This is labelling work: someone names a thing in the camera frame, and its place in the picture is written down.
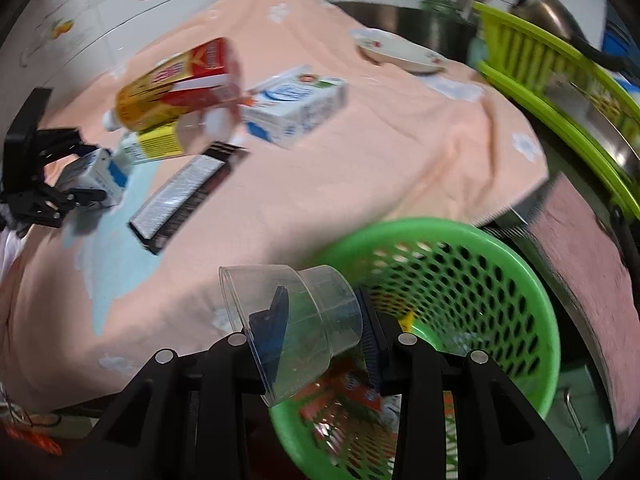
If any small blue white carton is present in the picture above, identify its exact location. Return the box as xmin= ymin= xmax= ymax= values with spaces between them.
xmin=55 ymin=148 xmax=128 ymax=208

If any clear plastic cup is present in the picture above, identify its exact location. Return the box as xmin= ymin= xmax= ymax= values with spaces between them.
xmin=218 ymin=264 xmax=362 ymax=408

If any gold red drink bottle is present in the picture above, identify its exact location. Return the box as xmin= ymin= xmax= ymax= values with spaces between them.
xmin=102 ymin=37 xmax=242 ymax=132

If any orange Ovaltine wrapper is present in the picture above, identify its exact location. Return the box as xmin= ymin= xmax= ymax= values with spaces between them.
xmin=293 ymin=370 xmax=401 ymax=436

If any green plastic trash basket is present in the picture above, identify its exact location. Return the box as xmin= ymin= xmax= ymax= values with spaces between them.
xmin=270 ymin=218 xmax=561 ymax=479

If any black barcode box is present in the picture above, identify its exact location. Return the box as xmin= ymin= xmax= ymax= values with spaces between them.
xmin=128 ymin=142 xmax=250 ymax=255

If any yellow white small carton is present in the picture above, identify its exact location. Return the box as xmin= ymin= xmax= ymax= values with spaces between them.
xmin=113 ymin=122 xmax=186 ymax=165

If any peach flower towel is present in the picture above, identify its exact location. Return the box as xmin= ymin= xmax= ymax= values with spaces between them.
xmin=1 ymin=0 xmax=548 ymax=413

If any pink dish cloth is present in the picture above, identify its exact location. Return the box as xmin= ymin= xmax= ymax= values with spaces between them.
xmin=529 ymin=174 xmax=639 ymax=432

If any white blue milk carton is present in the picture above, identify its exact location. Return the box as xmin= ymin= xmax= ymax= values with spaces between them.
xmin=240 ymin=65 xmax=348 ymax=148

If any cleaver blade in rack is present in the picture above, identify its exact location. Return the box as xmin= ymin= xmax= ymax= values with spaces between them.
xmin=544 ymin=74 xmax=639 ymax=182

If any white floral plate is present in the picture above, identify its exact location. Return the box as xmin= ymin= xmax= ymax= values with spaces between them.
xmin=349 ymin=28 xmax=447 ymax=74

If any lime green dish rack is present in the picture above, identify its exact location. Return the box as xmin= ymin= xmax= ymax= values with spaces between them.
xmin=474 ymin=3 xmax=639 ymax=218

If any green utensil holder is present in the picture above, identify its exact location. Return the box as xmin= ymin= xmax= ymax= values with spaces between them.
xmin=421 ymin=0 xmax=477 ymax=63

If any steel pot in rack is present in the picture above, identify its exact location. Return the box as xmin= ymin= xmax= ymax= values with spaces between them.
xmin=510 ymin=0 xmax=639 ymax=78

